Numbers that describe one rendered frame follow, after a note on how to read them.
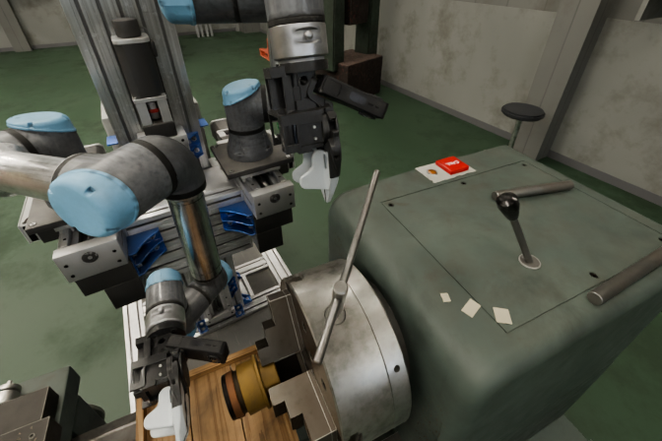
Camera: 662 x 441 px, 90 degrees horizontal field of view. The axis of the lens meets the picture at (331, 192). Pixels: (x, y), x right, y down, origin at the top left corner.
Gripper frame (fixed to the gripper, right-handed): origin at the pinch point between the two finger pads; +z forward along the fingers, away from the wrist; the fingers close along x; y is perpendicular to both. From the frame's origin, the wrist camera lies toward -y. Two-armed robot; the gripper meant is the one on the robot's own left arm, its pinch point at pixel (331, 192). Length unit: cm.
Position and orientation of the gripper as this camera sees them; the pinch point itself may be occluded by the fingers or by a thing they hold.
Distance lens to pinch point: 53.0
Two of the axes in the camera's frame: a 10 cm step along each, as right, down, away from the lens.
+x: 4.0, 3.1, -8.6
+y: -9.1, 2.4, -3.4
